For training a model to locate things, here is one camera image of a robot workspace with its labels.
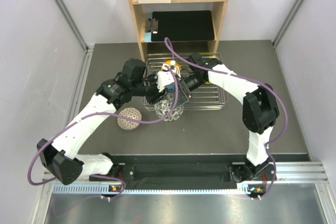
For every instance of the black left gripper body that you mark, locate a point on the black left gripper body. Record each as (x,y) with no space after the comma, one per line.
(150,90)

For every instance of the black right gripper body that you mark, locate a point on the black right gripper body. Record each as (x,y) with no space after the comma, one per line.
(193,82)

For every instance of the patterned white floral bowl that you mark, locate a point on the patterned white floral bowl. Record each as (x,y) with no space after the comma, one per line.
(163,107)

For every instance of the orange bowl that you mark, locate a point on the orange bowl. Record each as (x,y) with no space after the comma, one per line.
(176,66)

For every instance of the blue bowl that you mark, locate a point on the blue bowl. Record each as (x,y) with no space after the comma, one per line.
(170,88)

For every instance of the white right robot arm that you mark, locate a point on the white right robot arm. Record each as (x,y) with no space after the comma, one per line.
(260,110)

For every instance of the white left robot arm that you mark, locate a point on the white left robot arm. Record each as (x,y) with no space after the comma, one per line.
(60,156)

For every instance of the black clipboard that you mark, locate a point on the black clipboard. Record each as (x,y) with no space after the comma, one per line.
(196,25)

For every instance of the metal wire dish rack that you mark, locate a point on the metal wire dish rack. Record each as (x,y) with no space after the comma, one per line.
(206,97)

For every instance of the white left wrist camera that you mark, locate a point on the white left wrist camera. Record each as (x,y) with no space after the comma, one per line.
(165,76)

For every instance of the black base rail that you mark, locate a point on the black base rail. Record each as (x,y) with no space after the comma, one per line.
(191,171)

